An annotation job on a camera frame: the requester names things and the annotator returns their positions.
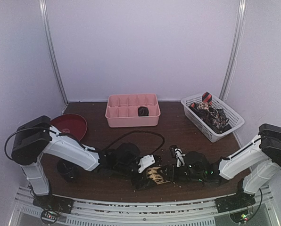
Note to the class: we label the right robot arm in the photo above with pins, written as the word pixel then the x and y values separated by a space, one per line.
pixel 264 150

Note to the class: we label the pink divided organizer box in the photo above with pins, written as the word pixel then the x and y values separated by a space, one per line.
pixel 122 110

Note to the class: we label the left circuit board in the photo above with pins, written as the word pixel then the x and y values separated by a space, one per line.
pixel 49 217

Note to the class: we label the dark blue cup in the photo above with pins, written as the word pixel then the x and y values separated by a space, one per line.
pixel 68 170

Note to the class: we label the red black striped tie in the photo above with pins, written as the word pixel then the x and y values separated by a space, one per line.
pixel 207 98

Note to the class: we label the circuit board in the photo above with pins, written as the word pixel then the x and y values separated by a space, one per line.
pixel 242 216
pixel 49 217

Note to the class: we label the aluminium corner post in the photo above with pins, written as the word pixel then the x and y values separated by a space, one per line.
pixel 52 55
pixel 234 49

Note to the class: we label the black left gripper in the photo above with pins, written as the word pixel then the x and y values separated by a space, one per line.
pixel 136 182

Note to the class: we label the white plastic mesh basket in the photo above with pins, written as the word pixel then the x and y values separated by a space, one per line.
pixel 235 120

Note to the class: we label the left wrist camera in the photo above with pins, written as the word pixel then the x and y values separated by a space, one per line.
pixel 148 160

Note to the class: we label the red round plate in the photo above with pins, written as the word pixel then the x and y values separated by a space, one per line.
pixel 71 123

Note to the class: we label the right circuit board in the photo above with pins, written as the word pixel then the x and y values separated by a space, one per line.
pixel 242 216

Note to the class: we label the leopard print tie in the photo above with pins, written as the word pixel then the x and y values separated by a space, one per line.
pixel 156 175

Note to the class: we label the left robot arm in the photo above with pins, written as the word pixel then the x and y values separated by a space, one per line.
pixel 26 145

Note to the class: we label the left aluminium corner post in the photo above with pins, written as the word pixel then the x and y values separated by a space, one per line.
pixel 52 55

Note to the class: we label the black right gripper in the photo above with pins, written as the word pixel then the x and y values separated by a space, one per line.
pixel 174 172

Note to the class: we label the right aluminium corner post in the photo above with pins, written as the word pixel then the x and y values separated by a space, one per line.
pixel 234 49

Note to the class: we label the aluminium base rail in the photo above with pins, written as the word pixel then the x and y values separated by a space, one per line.
pixel 200 212

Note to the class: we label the rolled black tie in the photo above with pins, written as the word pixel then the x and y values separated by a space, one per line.
pixel 143 111

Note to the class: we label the dark patterned ties pile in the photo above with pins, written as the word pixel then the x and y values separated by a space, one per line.
pixel 216 119

